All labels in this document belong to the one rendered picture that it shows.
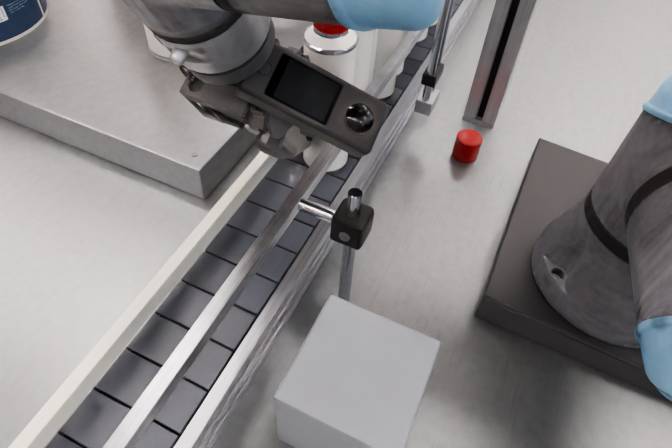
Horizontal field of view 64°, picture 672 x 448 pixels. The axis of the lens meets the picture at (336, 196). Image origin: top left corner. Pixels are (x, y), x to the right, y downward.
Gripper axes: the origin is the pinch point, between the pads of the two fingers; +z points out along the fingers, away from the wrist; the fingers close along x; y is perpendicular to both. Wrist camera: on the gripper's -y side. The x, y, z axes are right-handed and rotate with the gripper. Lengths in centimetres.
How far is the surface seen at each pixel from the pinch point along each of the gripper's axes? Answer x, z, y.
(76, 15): -9.5, 12.0, 46.8
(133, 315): 21.6, -10.1, 3.9
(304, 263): 11.9, -0.3, -5.0
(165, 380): 23.2, -16.5, -3.8
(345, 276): 11.5, -0.7, -9.3
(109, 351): 24.5, -11.4, 3.7
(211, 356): 22.4, -6.6, -2.4
